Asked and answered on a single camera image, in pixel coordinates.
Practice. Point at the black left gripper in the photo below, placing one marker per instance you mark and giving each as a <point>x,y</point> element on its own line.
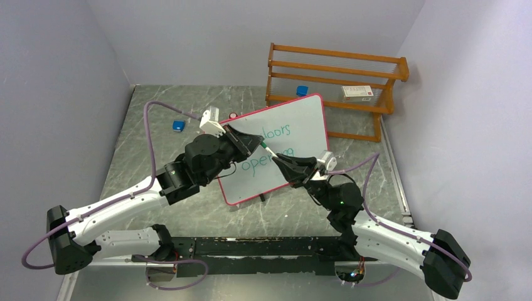
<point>247,142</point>

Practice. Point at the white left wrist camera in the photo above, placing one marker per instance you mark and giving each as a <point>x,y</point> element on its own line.
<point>209,122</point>

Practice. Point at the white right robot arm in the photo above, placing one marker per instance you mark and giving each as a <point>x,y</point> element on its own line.
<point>437,258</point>

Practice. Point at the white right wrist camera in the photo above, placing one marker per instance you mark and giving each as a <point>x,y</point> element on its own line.
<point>325,162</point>

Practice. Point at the pink framed whiteboard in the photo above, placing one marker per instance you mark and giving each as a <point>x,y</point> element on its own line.
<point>295,128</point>

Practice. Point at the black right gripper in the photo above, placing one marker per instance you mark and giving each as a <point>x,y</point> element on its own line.
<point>297,170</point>

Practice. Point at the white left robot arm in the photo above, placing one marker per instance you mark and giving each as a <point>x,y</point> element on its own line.
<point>84,234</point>

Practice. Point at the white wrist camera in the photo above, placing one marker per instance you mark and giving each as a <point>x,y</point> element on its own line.
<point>209,122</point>
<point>325,162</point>

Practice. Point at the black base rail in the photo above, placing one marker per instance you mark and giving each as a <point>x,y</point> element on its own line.
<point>319,255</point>

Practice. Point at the blue block on shelf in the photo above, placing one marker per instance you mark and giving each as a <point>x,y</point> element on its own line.
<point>302,90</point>

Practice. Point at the blue eraser block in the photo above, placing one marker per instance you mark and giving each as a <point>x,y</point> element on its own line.
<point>178,125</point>

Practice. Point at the green white marker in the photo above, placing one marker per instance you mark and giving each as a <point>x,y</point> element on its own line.
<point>271,152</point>

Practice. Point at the wooden shelf rack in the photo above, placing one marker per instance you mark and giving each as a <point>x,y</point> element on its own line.
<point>326,71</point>

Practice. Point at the white red small box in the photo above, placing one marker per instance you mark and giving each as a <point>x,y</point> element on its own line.
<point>360,93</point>

